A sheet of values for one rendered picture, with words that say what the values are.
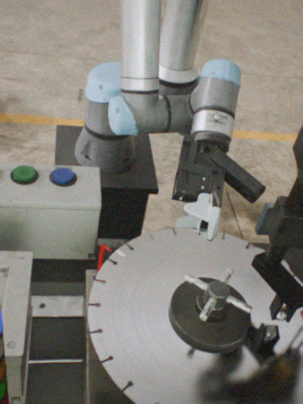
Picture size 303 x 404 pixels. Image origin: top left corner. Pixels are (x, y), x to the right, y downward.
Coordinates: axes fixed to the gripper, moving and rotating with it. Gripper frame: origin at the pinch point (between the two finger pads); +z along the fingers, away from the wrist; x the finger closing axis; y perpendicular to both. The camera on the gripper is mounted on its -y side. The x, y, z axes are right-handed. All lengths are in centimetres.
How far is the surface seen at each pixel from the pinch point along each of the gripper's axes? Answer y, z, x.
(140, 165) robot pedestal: 14.6, -24.3, -33.3
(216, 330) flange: -0.3, 13.6, 17.9
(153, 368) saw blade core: 7.2, 19.5, 20.5
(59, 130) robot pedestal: 37, -31, -38
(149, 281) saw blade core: 9.2, 8.5, 13.2
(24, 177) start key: 34.0, -7.2, -2.5
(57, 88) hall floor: 74, -113, -183
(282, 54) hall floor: -72, -207, -247
